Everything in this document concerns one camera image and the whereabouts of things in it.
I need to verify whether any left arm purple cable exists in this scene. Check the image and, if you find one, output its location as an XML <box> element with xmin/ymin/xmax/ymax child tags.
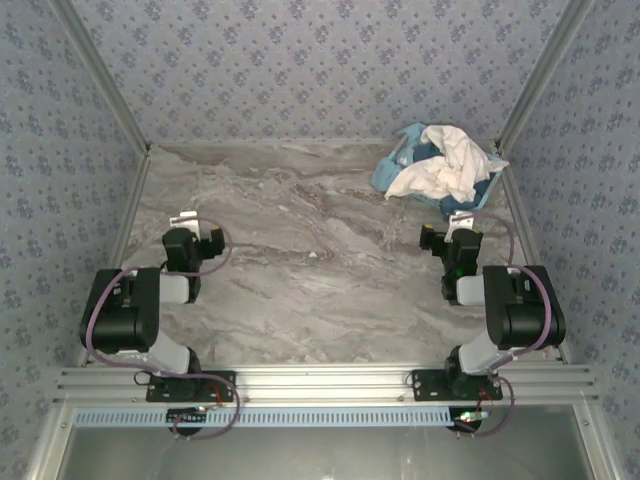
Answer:
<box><xmin>82</xmin><ymin>218</ymin><xmax>241</xmax><ymax>441</ymax></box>

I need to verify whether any white t-shirt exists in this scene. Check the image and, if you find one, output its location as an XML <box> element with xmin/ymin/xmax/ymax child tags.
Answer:
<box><xmin>384</xmin><ymin>124</ymin><xmax>494</xmax><ymax>204</ymax></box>

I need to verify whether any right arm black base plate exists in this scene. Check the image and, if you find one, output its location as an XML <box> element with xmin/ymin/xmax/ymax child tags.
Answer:
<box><xmin>410</xmin><ymin>368</ymin><xmax>504</xmax><ymax>403</ymax></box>

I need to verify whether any light blue t-shirt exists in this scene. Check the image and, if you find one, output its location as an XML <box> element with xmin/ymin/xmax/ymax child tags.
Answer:
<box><xmin>370</xmin><ymin>122</ymin><xmax>510</xmax><ymax>197</ymax></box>

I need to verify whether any small black controller board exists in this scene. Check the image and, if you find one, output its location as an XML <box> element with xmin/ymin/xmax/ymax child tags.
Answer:
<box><xmin>452</xmin><ymin>407</ymin><xmax>489</xmax><ymax>434</ymax></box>
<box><xmin>167</xmin><ymin>407</ymin><xmax>209</xmax><ymax>434</ymax></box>

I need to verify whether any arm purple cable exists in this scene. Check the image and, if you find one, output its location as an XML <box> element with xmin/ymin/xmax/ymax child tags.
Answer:
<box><xmin>82</xmin><ymin>218</ymin><xmax>241</xmax><ymax>441</ymax></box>
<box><xmin>452</xmin><ymin>212</ymin><xmax>555</xmax><ymax>440</ymax></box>

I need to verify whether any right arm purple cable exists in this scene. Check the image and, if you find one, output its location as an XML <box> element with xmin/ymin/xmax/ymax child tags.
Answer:
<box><xmin>452</xmin><ymin>212</ymin><xmax>555</xmax><ymax>440</ymax></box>

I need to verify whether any aluminium mounting rail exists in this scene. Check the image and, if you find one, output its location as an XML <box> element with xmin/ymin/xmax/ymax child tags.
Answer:
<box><xmin>52</xmin><ymin>363</ymin><xmax>599</xmax><ymax>404</ymax></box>

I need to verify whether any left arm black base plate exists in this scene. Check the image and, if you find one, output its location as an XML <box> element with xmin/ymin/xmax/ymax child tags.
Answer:
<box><xmin>145</xmin><ymin>370</ymin><xmax>237</xmax><ymax>403</ymax></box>

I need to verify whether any aluminium table side rail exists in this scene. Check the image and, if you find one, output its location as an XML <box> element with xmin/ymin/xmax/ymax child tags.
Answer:
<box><xmin>77</xmin><ymin>149</ymin><xmax>152</xmax><ymax>367</ymax></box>
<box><xmin>499</xmin><ymin>164</ymin><xmax>571</xmax><ymax>364</ymax></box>

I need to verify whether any aluminium frame post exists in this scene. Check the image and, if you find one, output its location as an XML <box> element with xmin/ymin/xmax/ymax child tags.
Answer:
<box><xmin>493</xmin><ymin>0</ymin><xmax>596</xmax><ymax>152</ymax></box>
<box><xmin>49</xmin><ymin>0</ymin><xmax>152</xmax><ymax>154</ymax></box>

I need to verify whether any light blue slotted cable duct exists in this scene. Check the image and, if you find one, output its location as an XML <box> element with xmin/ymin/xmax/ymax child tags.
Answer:
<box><xmin>72</xmin><ymin>405</ymin><xmax>451</xmax><ymax>429</ymax></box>

